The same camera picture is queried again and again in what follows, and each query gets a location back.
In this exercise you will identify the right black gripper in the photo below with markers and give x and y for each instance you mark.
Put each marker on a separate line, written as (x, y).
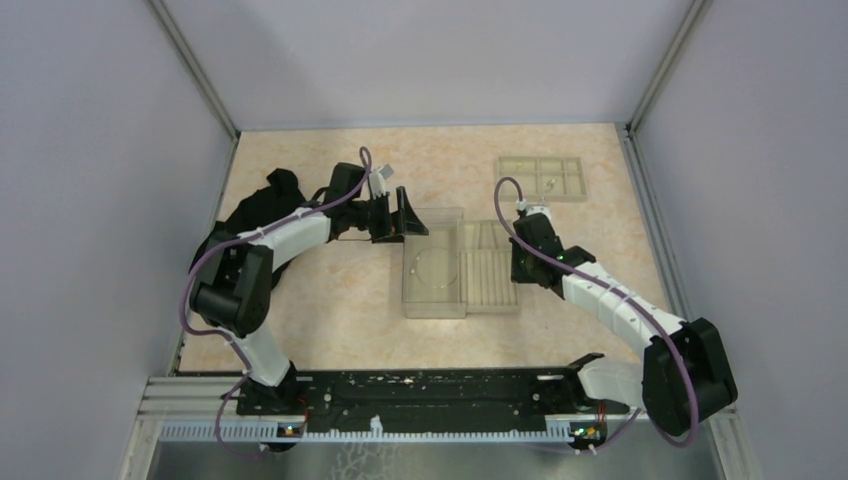
(517, 274)

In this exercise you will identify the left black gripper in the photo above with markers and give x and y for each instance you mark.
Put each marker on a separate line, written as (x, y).
(399, 223)

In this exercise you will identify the beige slotted ring tray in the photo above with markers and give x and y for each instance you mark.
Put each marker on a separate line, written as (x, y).
(486, 286)

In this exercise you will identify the clear plastic box cover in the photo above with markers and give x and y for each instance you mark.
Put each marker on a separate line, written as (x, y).
(432, 262)

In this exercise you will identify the beige compartment tray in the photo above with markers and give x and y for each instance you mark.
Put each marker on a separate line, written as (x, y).
(531, 172)

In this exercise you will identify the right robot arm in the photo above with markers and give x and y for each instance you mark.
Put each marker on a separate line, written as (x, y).
(682, 375)

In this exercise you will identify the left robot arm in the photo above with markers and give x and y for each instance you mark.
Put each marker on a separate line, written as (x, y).
(244, 257)

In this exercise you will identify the black cloth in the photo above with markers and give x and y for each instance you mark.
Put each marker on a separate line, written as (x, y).
(279, 211)

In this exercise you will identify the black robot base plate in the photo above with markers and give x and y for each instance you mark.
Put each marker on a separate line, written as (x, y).
(428, 400)

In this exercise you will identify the white slotted cable duct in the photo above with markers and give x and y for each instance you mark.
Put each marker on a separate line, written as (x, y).
(282, 432)

